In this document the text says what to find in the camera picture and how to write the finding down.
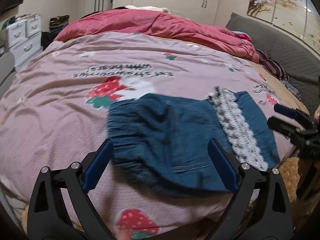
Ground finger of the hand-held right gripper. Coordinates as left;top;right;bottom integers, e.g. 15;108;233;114
267;117;302;139
274;104;302;120

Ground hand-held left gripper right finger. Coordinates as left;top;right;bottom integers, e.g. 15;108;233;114
208;138;293;240

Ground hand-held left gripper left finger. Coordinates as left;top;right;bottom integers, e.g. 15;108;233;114
27;138;114;240

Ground blue pants with lace hems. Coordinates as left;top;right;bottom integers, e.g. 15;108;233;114
106;86;281;198

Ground person's left hand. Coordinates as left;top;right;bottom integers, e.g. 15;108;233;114
116;227;132;240

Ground dark floral cloth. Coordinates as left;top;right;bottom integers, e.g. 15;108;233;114
281;79;303;101

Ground tan bed sheet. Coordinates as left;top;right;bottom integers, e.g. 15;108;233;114
250;59;311;117

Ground tan plush rug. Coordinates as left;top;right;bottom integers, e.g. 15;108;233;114
277;157;305;206

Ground purple striped cloth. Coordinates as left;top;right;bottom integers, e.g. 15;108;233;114
256;49;290;81

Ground grey quilted headboard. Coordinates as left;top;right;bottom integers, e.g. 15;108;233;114
226;12;320;111

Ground pink strawberry printed blanket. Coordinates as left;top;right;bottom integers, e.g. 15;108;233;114
0;31;308;240

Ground grey chair back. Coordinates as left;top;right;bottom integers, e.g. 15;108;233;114
0;52;17;91

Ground black cloth heap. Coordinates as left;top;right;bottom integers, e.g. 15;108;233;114
41;31;59;51

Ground white drawer cabinet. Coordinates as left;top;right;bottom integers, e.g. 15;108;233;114
6;14;43;68

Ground olive patterned bag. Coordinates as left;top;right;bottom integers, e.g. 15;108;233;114
49;15;70;28

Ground red quilt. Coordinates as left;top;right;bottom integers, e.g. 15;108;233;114
54;9;260;63

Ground cream white cloth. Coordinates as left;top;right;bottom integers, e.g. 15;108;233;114
124;5;171;14

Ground flowering tree wall painting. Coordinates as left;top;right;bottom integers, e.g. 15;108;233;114
246;0;320;46

